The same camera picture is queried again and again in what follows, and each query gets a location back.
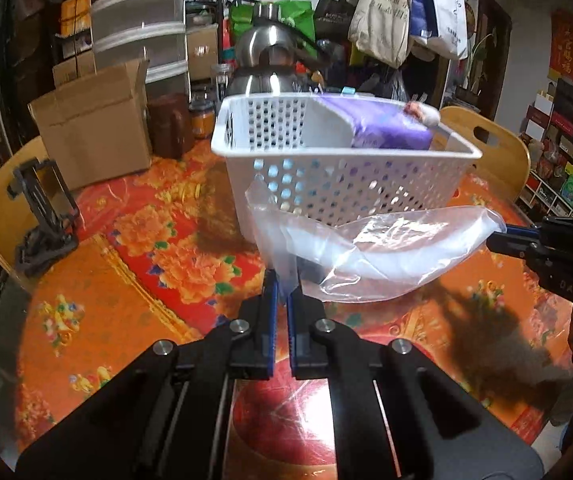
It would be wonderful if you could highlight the white perforated plastic basket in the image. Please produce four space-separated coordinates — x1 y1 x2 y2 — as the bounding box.
210 92 483 243

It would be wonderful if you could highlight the small cardboard box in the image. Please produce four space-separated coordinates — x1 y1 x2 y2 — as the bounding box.
186 24 220 81

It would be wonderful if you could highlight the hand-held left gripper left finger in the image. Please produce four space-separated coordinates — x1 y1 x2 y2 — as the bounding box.
15 269 281 480

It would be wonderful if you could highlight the stainless steel kettle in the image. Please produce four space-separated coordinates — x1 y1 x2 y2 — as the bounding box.
226 2 330 98

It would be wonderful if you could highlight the plastic drawer unit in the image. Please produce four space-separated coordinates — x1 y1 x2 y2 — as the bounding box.
89 0 187 83

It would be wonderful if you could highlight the shelf of packaged boxes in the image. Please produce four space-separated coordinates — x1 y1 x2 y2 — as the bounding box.
517 77 573 218

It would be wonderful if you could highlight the black phone stand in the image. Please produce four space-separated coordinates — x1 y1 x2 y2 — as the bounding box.
6 157 81 277

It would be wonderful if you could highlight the purple tissue package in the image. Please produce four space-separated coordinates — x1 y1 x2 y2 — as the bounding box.
317 96 435 151

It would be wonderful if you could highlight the red wall poster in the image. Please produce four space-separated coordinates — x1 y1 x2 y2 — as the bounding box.
548 9 573 86

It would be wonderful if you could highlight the clear plastic bag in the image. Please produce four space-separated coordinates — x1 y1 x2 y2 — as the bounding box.
244 175 507 303

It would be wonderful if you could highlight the green bag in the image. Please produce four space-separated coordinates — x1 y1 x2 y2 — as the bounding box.
229 0 315 61

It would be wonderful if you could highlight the brown jar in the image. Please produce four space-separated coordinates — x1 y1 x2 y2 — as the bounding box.
146 92 193 158

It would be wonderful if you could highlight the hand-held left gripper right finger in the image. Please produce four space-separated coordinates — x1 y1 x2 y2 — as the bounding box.
286 287 545 480

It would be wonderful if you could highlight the beige tote bag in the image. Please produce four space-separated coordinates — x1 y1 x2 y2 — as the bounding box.
347 0 413 68

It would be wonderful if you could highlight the orange-filled glass jar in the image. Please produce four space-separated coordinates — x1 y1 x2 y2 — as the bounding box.
189 99 216 140

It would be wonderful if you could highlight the wooden chair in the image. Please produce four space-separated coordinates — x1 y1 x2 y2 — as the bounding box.
439 106 531 201
0 135 82 291

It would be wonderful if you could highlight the white shopping bag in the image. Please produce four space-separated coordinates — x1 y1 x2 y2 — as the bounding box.
409 0 469 60

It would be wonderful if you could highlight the open cardboard box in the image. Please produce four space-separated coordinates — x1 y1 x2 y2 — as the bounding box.
27 57 153 192

